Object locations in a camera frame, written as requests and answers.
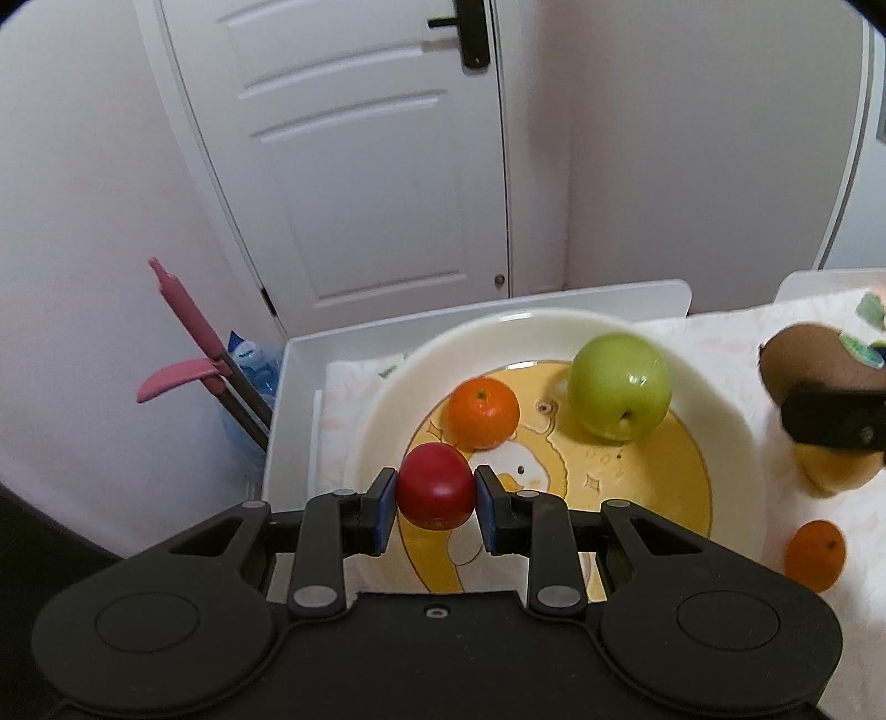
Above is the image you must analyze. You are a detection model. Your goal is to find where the brown kiwi with sticker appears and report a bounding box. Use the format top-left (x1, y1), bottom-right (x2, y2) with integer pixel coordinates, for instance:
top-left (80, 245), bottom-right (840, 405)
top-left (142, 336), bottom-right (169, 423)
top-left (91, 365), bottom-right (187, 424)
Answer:
top-left (759, 322), bottom-right (884, 407)

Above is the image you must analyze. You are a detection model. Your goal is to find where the white tray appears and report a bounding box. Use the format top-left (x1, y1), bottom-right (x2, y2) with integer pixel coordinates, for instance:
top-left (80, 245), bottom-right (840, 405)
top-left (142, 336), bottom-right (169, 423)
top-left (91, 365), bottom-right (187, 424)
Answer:
top-left (774, 269), bottom-right (886, 303)
top-left (261, 279), bottom-right (692, 512)

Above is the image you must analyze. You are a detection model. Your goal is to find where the small tangerine on table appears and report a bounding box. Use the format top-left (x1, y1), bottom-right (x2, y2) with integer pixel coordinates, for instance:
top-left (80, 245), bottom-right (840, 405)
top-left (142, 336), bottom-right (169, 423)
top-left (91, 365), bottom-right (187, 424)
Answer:
top-left (784, 519), bottom-right (847, 593)

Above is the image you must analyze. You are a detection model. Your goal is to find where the white duck pattern plate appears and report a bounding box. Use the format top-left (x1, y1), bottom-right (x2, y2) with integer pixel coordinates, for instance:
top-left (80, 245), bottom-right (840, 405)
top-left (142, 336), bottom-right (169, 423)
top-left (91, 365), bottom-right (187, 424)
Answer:
top-left (344, 309), bottom-right (764, 559)

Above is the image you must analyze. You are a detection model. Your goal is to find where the small orange tangerine in plate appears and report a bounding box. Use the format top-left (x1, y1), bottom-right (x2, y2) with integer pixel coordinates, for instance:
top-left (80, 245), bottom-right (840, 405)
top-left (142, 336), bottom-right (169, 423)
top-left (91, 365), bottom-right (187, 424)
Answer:
top-left (445, 377), bottom-right (519, 450)

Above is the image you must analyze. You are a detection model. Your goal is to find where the small red tomato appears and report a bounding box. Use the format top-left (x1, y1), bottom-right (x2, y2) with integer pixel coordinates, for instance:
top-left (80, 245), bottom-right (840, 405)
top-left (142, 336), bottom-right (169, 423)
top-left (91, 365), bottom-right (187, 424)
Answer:
top-left (396, 443), bottom-right (476, 531)

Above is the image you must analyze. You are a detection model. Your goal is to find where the green apple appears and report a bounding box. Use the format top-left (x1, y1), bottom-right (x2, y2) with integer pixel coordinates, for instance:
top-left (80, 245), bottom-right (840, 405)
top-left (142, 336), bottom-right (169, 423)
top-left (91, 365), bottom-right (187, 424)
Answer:
top-left (568, 332), bottom-right (673, 443)

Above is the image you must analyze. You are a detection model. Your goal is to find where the floral white tablecloth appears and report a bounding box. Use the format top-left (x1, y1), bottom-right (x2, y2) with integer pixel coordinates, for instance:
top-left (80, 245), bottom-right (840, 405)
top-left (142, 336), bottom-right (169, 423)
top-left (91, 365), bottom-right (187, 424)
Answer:
top-left (312, 290), bottom-right (884, 718)

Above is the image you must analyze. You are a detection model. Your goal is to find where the black door handle lock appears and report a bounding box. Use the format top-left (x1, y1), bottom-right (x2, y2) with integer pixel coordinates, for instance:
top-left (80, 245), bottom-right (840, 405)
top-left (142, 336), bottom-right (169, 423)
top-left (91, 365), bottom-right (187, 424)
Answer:
top-left (426, 0), bottom-right (491, 70)

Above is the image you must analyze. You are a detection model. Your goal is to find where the white door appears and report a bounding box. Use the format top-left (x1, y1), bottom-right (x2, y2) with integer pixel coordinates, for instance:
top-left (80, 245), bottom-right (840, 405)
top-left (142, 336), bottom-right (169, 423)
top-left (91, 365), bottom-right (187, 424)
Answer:
top-left (133, 0), bottom-right (573, 340)

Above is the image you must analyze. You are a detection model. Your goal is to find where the yellow-brown fruit under kiwi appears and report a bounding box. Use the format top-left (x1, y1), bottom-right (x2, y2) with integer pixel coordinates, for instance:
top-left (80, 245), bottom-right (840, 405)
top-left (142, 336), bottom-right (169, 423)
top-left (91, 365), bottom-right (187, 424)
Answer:
top-left (795, 444), bottom-right (884, 495)

